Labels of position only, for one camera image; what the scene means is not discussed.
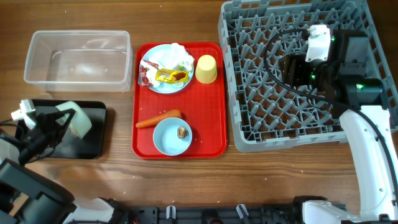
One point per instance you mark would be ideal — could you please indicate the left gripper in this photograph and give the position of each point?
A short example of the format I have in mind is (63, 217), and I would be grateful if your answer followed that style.
(48, 124)

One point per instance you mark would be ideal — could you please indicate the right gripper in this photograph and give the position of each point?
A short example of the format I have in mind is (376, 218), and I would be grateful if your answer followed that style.
(291, 71)

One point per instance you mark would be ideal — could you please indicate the light green bowl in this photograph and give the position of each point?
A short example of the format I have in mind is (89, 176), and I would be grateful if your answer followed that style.
(80, 123)

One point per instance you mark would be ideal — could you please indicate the yellow plastic cup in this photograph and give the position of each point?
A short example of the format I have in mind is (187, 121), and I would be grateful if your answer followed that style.
(206, 70)

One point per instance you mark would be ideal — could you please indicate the orange carrot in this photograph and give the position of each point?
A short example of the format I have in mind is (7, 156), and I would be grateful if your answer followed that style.
(157, 119)

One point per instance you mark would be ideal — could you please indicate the red snack wrapper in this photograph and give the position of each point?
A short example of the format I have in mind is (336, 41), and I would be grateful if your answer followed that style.
(148, 71)

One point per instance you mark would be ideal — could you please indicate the white napkin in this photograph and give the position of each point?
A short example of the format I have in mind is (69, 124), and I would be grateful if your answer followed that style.
(177, 56)

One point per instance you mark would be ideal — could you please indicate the small light blue bowl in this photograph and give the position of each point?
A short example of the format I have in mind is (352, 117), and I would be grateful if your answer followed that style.
(166, 140)

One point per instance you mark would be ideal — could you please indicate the brown food scrap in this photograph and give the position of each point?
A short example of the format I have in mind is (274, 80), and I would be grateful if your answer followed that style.
(182, 132)

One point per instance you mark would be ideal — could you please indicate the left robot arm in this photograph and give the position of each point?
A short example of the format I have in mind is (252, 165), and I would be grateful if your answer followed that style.
(28, 197)

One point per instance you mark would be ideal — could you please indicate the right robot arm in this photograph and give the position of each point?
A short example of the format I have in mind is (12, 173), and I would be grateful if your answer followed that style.
(364, 116)

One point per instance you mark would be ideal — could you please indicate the grey dishwasher rack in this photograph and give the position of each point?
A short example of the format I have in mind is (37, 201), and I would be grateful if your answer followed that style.
(265, 116)

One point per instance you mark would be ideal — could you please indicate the black plastic tray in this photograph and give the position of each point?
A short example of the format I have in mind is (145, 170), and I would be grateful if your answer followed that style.
(72, 147)

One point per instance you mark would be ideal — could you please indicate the clear plastic bin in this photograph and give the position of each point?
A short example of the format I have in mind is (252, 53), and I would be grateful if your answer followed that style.
(80, 60)

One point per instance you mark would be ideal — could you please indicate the red serving tray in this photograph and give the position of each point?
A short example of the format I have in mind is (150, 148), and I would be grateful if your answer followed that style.
(203, 106)

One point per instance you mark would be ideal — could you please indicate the large light blue plate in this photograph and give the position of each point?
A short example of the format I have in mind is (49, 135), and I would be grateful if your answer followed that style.
(149, 56)

